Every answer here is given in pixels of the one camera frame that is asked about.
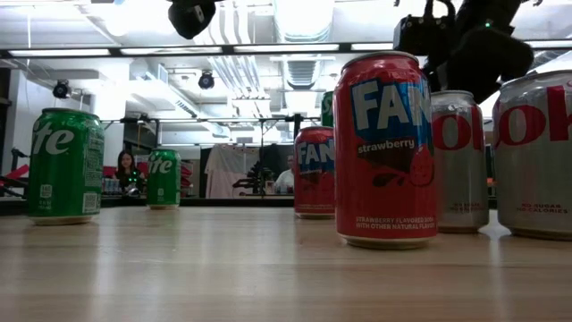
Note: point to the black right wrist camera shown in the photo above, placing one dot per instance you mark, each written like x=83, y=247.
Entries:
x=418, y=36

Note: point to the black overhead frame beam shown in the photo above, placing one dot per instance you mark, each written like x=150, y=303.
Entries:
x=115, y=51

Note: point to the white hanging cloth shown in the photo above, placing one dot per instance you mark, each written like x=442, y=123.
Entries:
x=223, y=172

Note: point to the red Fanta strawberry can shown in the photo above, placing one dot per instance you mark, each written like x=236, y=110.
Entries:
x=315, y=179
x=384, y=179

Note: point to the green Sprite can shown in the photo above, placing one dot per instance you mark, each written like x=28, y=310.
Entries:
x=62, y=170
x=327, y=109
x=163, y=179

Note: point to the black ceiling spotlight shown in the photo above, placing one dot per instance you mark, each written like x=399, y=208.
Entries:
x=206, y=80
x=61, y=89

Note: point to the silver Diet Coke can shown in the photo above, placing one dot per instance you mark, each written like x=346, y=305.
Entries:
x=462, y=179
x=532, y=170

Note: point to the person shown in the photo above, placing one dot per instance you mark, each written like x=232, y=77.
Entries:
x=126, y=172
x=286, y=179

